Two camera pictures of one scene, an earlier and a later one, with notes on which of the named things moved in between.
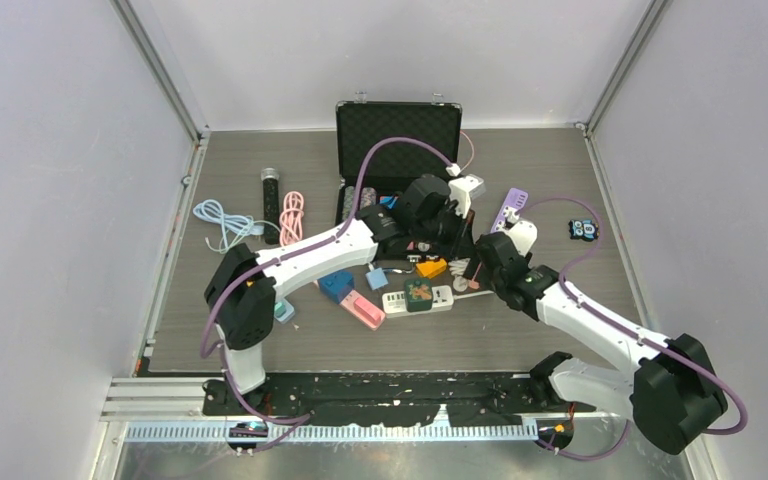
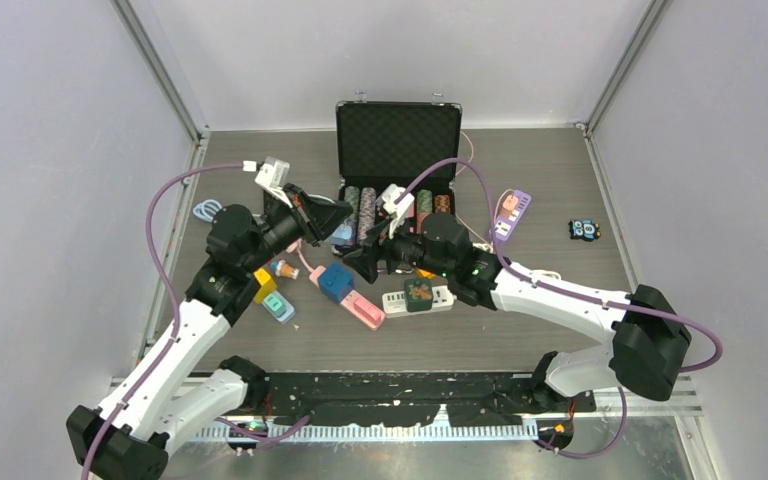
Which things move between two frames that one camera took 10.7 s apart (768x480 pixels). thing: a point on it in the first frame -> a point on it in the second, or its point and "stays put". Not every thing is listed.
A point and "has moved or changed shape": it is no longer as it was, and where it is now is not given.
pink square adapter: (366, 308) stays put
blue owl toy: (584, 230) stays put
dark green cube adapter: (418, 294) stays put
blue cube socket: (337, 284) stays put
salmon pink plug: (460, 283) has moved or changed shape
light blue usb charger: (377, 278) has moved or changed shape
